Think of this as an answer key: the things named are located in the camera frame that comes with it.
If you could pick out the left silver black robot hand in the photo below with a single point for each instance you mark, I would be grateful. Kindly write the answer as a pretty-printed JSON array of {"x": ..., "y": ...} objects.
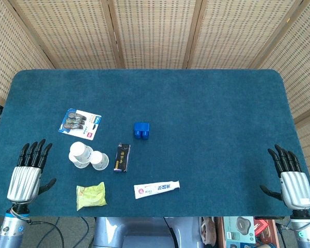
[{"x": 24, "y": 183}]

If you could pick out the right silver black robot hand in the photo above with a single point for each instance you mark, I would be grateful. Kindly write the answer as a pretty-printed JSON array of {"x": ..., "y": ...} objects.
[{"x": 297, "y": 189}]

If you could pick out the white paper cup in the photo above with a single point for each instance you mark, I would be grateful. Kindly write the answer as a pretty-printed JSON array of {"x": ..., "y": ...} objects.
[
  {"x": 99, "y": 159},
  {"x": 78, "y": 149},
  {"x": 80, "y": 164}
]

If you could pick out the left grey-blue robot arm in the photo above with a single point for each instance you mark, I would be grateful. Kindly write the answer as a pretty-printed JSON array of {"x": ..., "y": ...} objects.
[{"x": 11, "y": 231}]

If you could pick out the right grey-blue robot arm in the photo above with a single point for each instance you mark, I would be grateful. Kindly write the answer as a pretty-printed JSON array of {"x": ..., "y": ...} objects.
[{"x": 304, "y": 232}]

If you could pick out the red product box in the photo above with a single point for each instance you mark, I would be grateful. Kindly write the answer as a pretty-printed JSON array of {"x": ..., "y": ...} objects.
[{"x": 261, "y": 226}]

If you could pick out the yellow-green snack packet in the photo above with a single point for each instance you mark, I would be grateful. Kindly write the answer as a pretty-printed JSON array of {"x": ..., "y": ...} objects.
[{"x": 91, "y": 196}]

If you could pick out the teal product box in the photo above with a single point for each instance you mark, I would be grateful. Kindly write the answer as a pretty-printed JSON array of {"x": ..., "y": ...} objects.
[{"x": 239, "y": 230}]

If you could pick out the battery blister card pack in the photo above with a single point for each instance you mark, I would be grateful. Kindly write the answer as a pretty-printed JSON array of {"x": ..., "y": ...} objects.
[{"x": 78, "y": 124}]

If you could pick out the brown crumpled bag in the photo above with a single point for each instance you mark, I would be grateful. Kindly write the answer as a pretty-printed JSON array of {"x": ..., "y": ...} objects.
[{"x": 208, "y": 230}]

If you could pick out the small black carton box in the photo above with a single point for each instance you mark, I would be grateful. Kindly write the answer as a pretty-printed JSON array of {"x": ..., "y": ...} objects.
[{"x": 122, "y": 157}]

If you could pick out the blue felt table mat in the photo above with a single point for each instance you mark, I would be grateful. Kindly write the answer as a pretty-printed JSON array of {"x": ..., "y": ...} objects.
[{"x": 196, "y": 116}]

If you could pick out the blue plastic block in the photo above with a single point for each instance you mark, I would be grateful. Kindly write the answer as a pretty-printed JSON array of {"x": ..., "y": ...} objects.
[{"x": 141, "y": 129}]

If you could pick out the grey-blue robot torso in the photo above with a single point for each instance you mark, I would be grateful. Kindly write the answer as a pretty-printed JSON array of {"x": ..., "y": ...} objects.
[{"x": 144, "y": 232}]

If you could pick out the white toothpaste tube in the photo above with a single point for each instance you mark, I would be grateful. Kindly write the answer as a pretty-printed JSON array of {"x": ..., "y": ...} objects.
[{"x": 155, "y": 189}]

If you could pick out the woven bamboo folding screen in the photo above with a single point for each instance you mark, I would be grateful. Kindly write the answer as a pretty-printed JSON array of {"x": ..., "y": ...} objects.
[{"x": 155, "y": 33}]

